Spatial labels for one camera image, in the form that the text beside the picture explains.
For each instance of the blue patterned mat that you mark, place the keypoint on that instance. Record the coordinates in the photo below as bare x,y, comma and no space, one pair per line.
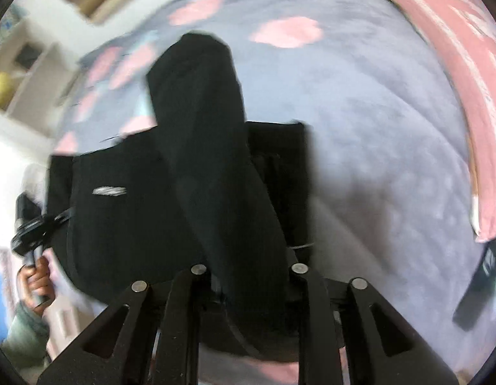
1,296

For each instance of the grey blanket with pink flowers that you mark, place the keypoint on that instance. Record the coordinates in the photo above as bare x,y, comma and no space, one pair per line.
372,128

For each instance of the black flat object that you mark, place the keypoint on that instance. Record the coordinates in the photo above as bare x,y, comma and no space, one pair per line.
480,284

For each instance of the pink patterned blanket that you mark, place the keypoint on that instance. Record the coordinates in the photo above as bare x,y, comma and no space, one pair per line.
472,88

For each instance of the white shelf unit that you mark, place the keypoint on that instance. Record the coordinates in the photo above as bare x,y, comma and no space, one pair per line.
27,68

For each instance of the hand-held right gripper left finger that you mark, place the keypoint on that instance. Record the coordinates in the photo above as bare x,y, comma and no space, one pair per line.
188,292

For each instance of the person's left forearm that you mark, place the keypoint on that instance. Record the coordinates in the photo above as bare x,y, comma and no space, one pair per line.
25,333

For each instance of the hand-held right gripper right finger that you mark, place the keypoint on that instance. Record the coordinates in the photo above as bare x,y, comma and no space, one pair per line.
308,292

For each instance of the yellow ball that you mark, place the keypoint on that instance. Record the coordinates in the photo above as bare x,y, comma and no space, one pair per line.
1,88

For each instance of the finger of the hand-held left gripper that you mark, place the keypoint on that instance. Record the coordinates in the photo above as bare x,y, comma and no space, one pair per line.
61,216

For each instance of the black jacket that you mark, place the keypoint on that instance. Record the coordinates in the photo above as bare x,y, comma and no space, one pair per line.
131,228

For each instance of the person's left hand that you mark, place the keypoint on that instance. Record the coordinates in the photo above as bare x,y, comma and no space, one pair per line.
37,280

